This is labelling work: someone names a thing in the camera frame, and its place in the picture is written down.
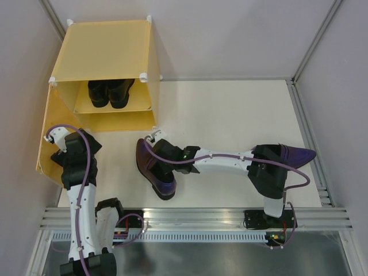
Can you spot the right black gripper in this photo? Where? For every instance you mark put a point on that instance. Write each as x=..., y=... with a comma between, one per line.
x=165, y=168

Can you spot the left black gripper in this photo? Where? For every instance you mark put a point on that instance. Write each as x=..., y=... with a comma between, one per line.
x=61, y=158

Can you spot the purple loafer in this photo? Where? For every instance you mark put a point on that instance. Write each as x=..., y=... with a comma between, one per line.
x=163, y=184
x=296, y=157

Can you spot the black leather shoe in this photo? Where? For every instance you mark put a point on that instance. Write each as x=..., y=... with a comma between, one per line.
x=98, y=93

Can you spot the black pointed loafer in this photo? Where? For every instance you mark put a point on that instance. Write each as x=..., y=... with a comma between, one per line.
x=118, y=92

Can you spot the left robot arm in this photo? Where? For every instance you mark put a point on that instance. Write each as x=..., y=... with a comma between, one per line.
x=92, y=225

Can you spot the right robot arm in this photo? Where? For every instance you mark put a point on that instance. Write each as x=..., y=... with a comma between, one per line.
x=261, y=165

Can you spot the yellow shoe cabinet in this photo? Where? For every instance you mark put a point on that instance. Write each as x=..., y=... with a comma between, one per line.
x=105, y=51

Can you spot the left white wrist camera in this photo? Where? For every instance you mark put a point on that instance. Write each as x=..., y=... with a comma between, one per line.
x=57, y=136

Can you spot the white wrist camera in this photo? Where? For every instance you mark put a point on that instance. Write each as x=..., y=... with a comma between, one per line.
x=156, y=136
x=57, y=136

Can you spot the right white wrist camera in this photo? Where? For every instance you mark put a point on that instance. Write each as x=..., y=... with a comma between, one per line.
x=156, y=136

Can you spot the white slotted cable duct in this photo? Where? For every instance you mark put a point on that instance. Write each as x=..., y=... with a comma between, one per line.
x=203, y=237

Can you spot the left aluminium frame post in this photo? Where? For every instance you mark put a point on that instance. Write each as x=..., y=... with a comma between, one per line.
x=53, y=17

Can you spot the right aluminium frame profile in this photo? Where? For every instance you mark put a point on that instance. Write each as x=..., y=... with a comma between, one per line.
x=330, y=76

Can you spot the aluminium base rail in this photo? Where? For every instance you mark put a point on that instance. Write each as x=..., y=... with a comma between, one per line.
x=182, y=219

